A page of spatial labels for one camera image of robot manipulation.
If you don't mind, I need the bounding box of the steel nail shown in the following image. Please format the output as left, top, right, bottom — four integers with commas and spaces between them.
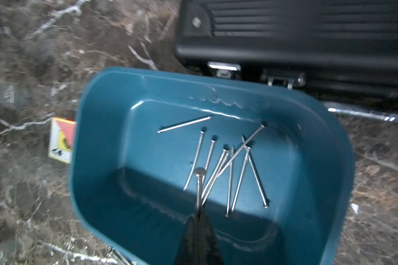
216, 122, 266, 177
202, 147, 229, 205
231, 146, 251, 212
157, 115, 213, 134
248, 151, 270, 209
225, 161, 233, 218
194, 167, 206, 216
183, 127, 207, 191
205, 137, 217, 173

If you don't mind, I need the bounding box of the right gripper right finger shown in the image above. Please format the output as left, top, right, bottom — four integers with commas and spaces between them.
199, 212, 224, 265

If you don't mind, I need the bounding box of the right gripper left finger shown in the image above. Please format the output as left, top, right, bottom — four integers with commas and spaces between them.
173, 214, 199, 265

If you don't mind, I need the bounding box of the small card box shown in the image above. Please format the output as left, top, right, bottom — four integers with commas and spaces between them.
48, 117, 76, 164

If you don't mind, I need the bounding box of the teal plastic storage box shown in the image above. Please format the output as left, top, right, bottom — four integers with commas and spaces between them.
69, 67, 355, 265

